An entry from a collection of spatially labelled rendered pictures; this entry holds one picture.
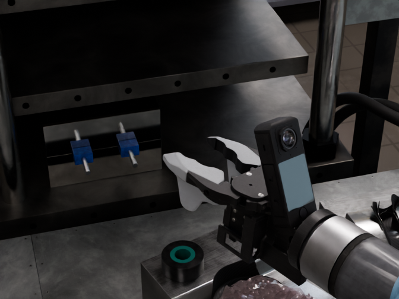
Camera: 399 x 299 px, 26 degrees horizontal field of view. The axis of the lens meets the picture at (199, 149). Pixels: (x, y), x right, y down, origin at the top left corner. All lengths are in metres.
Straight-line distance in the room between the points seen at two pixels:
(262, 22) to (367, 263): 1.39
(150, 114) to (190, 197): 1.02
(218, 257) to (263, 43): 0.63
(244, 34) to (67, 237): 0.66
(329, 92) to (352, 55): 2.17
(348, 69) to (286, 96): 1.73
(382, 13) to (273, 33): 0.27
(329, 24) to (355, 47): 2.33
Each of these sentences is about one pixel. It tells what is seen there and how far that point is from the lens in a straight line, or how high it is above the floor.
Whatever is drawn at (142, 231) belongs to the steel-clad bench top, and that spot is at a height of 0.80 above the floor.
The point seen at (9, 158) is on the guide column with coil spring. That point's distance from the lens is 1.96.
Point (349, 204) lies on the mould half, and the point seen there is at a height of 0.86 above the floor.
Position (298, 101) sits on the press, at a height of 0.79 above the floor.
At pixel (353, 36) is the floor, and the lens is 4.38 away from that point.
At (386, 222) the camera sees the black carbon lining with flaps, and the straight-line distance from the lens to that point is 1.85.
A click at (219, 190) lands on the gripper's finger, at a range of 0.93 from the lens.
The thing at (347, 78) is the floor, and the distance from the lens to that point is 4.02.
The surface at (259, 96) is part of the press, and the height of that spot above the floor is 0.78.
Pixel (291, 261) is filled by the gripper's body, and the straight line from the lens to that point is 0.91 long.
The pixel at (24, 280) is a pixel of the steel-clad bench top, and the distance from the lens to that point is 1.82.
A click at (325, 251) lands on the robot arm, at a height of 1.46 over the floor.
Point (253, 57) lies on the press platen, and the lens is 2.04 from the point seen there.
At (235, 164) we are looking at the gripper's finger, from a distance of 1.01.
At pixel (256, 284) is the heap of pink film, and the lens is 1.64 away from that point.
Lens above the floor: 2.05
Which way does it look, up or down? 36 degrees down
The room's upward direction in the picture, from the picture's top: straight up
